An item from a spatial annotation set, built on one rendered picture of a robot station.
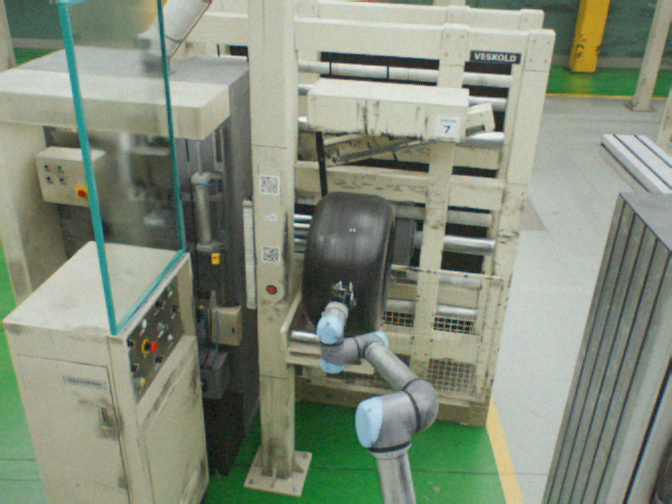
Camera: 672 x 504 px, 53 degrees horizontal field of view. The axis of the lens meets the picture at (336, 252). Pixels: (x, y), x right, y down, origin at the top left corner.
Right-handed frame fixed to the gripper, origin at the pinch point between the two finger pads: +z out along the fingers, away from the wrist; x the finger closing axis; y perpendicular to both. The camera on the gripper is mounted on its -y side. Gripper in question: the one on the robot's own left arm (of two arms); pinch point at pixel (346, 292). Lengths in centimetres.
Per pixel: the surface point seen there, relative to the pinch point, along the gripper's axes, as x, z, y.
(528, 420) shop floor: -88, 102, -110
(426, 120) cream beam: -21, 40, 55
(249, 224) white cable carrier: 41.4, 20.0, 13.9
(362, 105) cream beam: 4, 40, 59
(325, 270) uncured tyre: 8.2, 2.3, 6.4
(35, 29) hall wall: 640, 825, 8
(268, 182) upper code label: 33.2, 16.4, 32.3
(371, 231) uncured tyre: -6.2, 11.3, 19.6
